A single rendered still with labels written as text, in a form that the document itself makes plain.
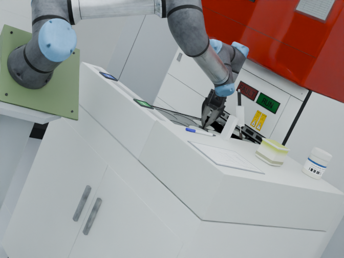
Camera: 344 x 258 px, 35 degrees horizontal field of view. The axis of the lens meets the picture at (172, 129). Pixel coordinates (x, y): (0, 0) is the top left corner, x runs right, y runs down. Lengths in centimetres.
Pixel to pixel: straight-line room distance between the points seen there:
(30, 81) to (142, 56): 370
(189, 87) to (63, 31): 101
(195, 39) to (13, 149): 70
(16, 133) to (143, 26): 382
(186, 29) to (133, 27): 399
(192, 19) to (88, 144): 61
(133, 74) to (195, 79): 297
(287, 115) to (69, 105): 84
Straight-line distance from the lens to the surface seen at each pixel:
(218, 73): 194
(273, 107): 220
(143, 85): 532
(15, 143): 187
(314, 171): 194
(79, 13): 177
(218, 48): 208
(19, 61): 179
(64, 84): 190
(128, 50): 565
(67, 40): 170
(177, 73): 265
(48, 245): 214
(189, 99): 255
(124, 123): 183
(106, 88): 196
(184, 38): 172
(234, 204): 156
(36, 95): 183
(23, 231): 233
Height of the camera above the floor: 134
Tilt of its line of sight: 13 degrees down
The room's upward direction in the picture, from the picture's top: 25 degrees clockwise
